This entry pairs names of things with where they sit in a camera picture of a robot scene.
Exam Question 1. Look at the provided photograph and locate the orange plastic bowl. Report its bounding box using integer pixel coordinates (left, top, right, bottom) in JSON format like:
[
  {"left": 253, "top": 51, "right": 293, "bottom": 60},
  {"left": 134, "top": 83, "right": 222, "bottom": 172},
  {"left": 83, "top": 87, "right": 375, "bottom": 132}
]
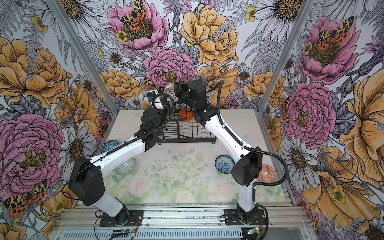
[{"left": 178, "top": 109, "right": 194, "bottom": 122}]

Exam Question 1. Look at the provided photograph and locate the white bowl dark radial pattern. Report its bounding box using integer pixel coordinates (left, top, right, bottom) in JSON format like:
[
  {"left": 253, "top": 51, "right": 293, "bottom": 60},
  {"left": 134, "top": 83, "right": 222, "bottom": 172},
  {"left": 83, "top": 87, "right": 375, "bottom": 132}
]
[{"left": 164, "top": 83, "right": 178, "bottom": 104}]

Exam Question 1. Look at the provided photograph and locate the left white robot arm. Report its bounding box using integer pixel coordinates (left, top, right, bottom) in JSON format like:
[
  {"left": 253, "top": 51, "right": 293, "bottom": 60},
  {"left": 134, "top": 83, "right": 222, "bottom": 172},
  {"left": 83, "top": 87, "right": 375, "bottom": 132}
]
[{"left": 68, "top": 102, "right": 175, "bottom": 226}]

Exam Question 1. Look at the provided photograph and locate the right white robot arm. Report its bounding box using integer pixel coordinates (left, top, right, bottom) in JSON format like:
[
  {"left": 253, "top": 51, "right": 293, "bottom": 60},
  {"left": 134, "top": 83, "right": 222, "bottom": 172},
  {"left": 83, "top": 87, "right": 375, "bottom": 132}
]
[{"left": 174, "top": 81, "right": 263, "bottom": 224}]

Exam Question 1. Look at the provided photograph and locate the black metal dish rack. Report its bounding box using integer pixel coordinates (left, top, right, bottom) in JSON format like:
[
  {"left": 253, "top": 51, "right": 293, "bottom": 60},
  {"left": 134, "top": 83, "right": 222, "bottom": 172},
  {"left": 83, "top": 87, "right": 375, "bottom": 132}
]
[{"left": 158, "top": 103, "right": 217, "bottom": 145}]

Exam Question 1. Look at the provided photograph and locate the green patterned ceramic bowl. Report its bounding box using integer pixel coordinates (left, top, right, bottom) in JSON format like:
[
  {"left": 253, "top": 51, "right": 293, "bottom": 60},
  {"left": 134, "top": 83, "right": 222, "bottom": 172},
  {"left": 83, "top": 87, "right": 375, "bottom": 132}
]
[{"left": 115, "top": 158, "right": 136, "bottom": 176}]

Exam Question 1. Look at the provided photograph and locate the dark blue patterned bowl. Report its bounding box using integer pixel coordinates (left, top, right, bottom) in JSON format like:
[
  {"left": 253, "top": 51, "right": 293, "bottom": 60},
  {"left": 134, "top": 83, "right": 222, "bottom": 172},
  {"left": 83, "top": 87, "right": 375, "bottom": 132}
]
[{"left": 100, "top": 140, "right": 120, "bottom": 154}]

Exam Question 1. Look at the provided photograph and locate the blue floral ceramic bowl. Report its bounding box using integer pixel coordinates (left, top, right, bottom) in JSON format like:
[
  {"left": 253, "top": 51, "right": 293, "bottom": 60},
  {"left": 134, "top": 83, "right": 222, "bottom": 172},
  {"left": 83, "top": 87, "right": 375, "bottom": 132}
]
[{"left": 215, "top": 155, "right": 235, "bottom": 174}]

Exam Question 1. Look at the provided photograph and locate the red patterned ceramic bowl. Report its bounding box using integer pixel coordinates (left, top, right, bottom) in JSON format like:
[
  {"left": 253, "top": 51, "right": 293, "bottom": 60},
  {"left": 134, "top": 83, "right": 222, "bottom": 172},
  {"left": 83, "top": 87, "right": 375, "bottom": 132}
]
[{"left": 259, "top": 164, "right": 279, "bottom": 183}]

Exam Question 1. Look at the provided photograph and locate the green circuit board left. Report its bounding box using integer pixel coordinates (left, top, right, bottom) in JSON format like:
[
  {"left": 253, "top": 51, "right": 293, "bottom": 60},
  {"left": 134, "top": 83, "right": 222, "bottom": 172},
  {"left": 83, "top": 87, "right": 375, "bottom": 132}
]
[{"left": 111, "top": 229, "right": 132, "bottom": 240}]

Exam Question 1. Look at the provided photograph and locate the green circuit board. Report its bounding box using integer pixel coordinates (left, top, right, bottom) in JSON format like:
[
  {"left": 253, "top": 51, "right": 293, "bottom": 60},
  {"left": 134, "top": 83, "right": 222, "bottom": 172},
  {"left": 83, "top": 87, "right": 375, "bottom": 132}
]
[
  {"left": 247, "top": 227, "right": 260, "bottom": 235},
  {"left": 111, "top": 229, "right": 132, "bottom": 240}
]

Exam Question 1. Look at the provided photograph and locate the green circuit board right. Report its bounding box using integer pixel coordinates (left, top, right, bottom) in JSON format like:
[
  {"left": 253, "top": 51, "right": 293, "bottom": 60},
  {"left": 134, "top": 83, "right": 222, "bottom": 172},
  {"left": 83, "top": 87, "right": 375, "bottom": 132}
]
[{"left": 247, "top": 227, "right": 260, "bottom": 235}]

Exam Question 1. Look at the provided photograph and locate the left black corrugated cable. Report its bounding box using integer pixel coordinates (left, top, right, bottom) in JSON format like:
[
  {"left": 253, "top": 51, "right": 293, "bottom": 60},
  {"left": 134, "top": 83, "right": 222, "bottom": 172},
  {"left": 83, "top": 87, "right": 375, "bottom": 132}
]
[{"left": 86, "top": 92, "right": 176, "bottom": 169}]

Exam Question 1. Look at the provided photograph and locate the black corrugated cable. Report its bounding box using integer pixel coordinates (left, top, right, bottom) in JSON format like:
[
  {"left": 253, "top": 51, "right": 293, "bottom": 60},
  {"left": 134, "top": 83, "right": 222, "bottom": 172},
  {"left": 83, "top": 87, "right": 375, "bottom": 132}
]
[
  {"left": 206, "top": 80, "right": 289, "bottom": 187},
  {"left": 86, "top": 92, "right": 176, "bottom": 169}
]

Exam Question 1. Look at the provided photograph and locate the right black corrugated cable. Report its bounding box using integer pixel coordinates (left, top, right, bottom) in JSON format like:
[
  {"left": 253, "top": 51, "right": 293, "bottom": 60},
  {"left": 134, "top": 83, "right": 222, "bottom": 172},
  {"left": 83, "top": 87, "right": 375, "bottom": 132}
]
[{"left": 206, "top": 80, "right": 289, "bottom": 187}]

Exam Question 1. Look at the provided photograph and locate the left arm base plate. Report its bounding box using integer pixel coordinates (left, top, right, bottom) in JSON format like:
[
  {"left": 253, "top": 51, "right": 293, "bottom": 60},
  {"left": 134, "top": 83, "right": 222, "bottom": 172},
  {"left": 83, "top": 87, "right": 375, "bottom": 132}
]
[{"left": 100, "top": 210, "right": 144, "bottom": 227}]

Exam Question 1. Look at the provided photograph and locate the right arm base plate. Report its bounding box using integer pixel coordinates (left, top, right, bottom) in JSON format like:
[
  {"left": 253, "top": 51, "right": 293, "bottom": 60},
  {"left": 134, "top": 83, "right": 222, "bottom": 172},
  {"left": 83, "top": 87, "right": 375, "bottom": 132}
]
[{"left": 220, "top": 207, "right": 267, "bottom": 226}]

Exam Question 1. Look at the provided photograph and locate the aluminium corner post right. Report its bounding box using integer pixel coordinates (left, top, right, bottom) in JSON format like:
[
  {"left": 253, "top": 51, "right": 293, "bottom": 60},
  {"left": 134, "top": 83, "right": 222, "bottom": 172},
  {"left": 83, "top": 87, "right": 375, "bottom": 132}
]
[{"left": 257, "top": 0, "right": 315, "bottom": 115}]

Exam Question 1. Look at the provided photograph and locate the aluminium corner post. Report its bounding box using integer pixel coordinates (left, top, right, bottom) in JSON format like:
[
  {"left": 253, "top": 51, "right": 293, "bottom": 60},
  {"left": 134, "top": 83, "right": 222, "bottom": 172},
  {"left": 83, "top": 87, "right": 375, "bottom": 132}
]
[
  {"left": 47, "top": 1, "right": 119, "bottom": 117},
  {"left": 257, "top": 0, "right": 315, "bottom": 115}
]

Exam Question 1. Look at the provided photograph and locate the aluminium corner post left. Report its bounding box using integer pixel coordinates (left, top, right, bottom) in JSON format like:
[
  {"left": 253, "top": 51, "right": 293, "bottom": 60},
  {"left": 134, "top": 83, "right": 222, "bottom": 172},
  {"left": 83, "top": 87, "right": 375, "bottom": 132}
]
[{"left": 47, "top": 1, "right": 119, "bottom": 117}]

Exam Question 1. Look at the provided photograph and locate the aluminium front rail frame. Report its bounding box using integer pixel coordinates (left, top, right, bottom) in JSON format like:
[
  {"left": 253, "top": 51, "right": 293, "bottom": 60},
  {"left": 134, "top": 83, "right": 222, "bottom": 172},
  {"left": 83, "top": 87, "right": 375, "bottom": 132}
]
[{"left": 50, "top": 198, "right": 316, "bottom": 240}]

